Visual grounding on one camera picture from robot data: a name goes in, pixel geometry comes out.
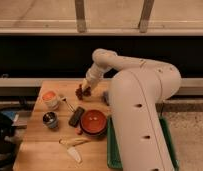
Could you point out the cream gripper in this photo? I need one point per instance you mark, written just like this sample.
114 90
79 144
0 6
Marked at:
85 84

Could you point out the bunch of red grapes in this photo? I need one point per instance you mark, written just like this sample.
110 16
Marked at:
80 93

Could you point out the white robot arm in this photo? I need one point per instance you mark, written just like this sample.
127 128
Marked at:
133 94

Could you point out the red bowl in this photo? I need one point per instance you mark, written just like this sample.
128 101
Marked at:
93 122

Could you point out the white cup orange inside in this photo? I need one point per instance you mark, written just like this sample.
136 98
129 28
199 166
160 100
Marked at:
51 100

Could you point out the small red fruit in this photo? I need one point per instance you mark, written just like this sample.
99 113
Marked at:
79 131

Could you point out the white knife blade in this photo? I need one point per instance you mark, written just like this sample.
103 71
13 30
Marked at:
74 154

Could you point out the green plastic tray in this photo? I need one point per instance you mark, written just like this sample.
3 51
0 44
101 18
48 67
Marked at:
113 156

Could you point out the dark bag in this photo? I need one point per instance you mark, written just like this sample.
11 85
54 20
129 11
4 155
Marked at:
7 148

